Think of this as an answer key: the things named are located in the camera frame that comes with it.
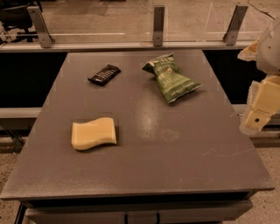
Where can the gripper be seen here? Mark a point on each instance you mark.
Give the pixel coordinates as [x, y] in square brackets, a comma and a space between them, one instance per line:
[270, 52]

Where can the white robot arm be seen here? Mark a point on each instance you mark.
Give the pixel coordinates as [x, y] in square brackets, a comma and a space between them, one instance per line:
[265, 51]

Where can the yellow wavy sponge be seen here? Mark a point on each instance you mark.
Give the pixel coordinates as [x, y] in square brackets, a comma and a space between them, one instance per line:
[88, 135]

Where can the green chip bag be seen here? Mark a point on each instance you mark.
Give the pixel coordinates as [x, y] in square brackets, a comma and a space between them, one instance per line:
[171, 82]

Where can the grey table cabinet base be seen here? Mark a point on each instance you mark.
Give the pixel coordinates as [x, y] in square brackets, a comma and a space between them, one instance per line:
[198, 208]

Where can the black candy bar wrapper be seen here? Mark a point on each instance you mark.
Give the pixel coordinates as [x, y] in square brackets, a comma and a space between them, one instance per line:
[105, 75]

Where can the black office chair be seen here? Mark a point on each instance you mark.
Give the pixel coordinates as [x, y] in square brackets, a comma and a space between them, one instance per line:
[14, 15]

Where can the horizontal metal rail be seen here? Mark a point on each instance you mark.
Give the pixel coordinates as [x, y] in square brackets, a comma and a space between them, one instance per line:
[111, 46]

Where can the right metal rail bracket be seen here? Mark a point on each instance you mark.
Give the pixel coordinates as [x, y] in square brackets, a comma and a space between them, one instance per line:
[231, 35]

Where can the metal rail bracket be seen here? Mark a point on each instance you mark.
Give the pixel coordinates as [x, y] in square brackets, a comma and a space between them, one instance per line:
[158, 25]
[231, 35]
[44, 37]

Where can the middle metal rail bracket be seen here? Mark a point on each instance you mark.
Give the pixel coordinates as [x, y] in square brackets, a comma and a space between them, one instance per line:
[158, 25]

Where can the left metal rail bracket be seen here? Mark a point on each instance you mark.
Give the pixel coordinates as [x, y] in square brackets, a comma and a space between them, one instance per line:
[44, 37]

